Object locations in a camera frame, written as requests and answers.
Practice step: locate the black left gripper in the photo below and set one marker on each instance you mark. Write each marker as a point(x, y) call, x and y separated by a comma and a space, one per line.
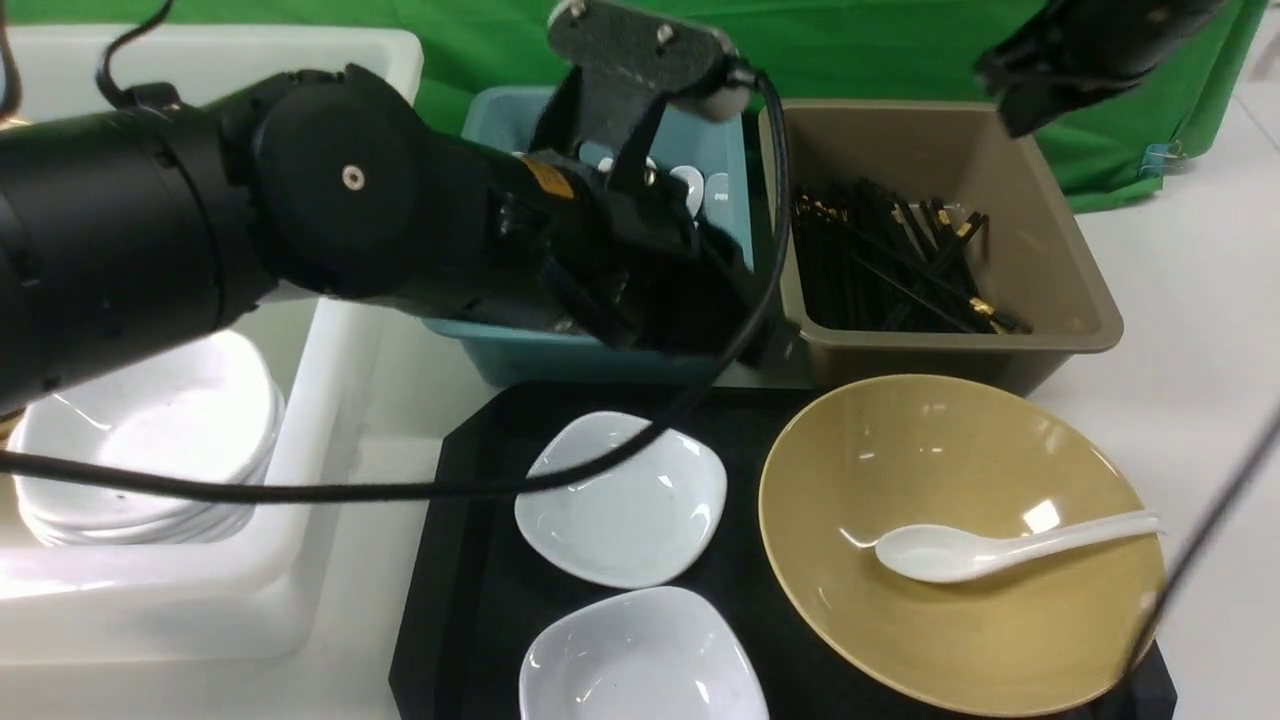
point(573, 250)

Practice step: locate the white square dish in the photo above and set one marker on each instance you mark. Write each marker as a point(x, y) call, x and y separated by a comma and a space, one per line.
point(658, 653)
point(640, 524)

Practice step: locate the tan noodle bowl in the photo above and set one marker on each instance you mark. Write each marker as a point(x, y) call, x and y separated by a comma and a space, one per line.
point(901, 450)

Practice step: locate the white ceramic soup spoon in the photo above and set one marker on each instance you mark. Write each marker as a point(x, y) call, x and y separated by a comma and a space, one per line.
point(946, 555)

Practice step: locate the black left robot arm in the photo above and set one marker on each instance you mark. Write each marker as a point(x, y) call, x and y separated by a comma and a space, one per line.
point(130, 232)

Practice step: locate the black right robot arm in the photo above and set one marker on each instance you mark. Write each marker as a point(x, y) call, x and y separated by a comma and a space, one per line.
point(1072, 55)

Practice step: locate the pile of white spoons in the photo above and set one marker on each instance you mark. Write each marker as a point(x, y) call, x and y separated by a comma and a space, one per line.
point(700, 190)

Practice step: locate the teal plastic spoon bin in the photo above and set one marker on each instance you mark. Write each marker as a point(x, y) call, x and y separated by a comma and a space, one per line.
point(504, 117)

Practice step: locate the pile of black chopsticks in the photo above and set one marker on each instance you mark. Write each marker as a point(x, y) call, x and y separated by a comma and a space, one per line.
point(872, 261)

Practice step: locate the black serving tray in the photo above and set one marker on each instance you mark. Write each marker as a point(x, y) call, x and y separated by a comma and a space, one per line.
point(480, 593)

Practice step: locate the brown plastic chopstick bin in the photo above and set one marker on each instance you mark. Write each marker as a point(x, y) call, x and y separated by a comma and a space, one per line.
point(1033, 262)

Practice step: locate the stack of white dishes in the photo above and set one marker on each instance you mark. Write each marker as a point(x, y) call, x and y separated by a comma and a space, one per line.
point(208, 411)

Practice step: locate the white plastic tub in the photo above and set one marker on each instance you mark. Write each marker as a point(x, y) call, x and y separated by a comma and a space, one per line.
point(253, 595)

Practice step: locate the blue binder clip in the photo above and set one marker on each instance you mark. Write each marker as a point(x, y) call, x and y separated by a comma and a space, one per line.
point(1163, 159)

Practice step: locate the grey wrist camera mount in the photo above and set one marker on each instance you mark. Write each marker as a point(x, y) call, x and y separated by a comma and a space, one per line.
point(627, 65)

